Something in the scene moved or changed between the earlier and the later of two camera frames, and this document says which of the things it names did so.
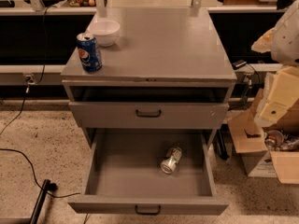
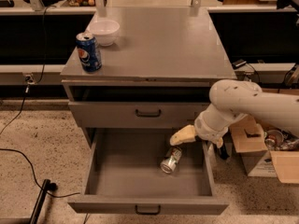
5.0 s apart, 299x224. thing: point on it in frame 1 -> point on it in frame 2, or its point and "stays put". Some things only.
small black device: (237, 64) stays put
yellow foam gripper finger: (263, 44) -> (211, 128)
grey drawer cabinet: (163, 83) stays put
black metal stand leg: (48, 186) stays put
